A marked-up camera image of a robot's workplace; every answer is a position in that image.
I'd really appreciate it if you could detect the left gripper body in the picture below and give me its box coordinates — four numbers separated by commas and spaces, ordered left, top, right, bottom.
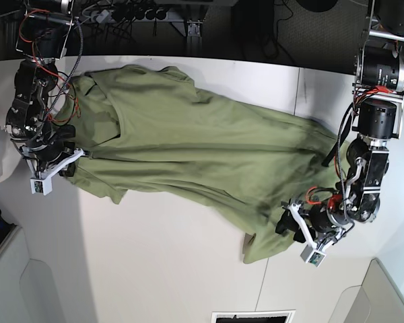
281, 198, 355, 252

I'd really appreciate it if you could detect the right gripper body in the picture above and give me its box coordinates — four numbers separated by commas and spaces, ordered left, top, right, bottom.
20, 124, 77, 178

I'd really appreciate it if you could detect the green t-shirt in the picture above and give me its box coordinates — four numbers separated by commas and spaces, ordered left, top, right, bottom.
69, 65, 337, 264

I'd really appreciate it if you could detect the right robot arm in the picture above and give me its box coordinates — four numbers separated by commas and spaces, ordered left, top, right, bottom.
5, 1, 81, 178

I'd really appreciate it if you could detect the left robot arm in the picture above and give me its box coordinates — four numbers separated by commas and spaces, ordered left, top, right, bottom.
275, 1, 404, 256

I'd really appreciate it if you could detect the aluminium table leg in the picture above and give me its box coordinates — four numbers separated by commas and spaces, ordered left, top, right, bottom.
170, 20, 203, 57

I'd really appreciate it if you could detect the black round base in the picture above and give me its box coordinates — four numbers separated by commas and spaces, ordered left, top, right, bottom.
296, 0, 338, 13

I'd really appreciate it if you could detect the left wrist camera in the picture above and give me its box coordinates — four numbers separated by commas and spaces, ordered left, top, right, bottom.
300, 246, 326, 267

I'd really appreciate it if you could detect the black cable bundle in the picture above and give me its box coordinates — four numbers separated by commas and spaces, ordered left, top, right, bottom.
255, 0, 300, 65

